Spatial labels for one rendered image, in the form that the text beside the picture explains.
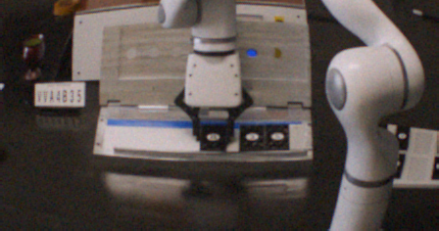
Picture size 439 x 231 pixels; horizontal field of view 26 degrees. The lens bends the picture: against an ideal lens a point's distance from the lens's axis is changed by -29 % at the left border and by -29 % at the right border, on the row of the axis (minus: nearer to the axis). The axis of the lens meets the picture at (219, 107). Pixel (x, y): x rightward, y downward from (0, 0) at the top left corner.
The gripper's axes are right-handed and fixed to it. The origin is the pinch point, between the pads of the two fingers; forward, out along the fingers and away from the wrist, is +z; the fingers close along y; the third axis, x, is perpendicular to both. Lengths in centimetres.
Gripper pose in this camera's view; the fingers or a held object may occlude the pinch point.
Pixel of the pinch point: (213, 130)
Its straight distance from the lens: 240.5
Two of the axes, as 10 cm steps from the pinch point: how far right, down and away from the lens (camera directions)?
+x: 0.2, -2.7, 9.6
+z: -0.1, 9.6, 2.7
